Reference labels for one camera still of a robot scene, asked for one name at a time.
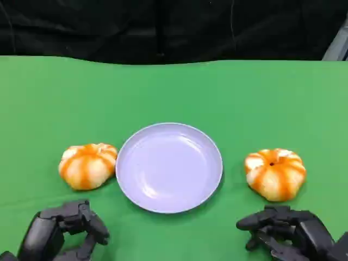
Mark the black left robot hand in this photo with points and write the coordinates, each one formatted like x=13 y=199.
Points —
x=43 y=236

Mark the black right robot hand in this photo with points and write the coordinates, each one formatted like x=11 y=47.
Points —
x=307 y=233

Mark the orange and white bread roll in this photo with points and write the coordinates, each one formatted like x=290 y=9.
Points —
x=274 y=176
x=87 y=168

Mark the lilac plate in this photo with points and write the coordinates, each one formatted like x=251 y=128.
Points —
x=168 y=168

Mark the green table cloth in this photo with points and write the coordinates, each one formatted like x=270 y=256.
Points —
x=174 y=95

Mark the black backdrop cloth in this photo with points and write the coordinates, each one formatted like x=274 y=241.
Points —
x=108 y=27

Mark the grey metal frame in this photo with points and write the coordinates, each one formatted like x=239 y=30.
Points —
x=340 y=43

